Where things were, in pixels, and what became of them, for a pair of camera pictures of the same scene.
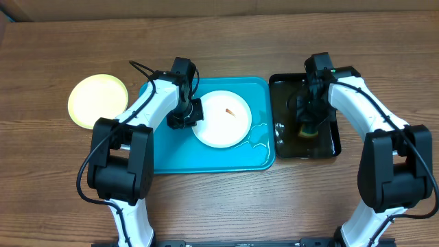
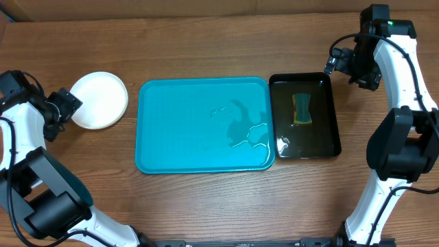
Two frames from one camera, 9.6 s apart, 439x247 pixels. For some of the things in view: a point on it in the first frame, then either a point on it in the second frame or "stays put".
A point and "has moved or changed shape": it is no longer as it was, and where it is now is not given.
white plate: x=227 y=119 -> x=104 y=98
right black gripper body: x=316 y=112 -> x=357 y=68
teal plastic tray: x=178 y=151 stays put
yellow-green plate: x=96 y=96 stays put
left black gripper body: x=187 y=116 -> x=63 y=109
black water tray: x=288 y=143 stays put
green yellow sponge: x=307 y=134 has moved or changed shape
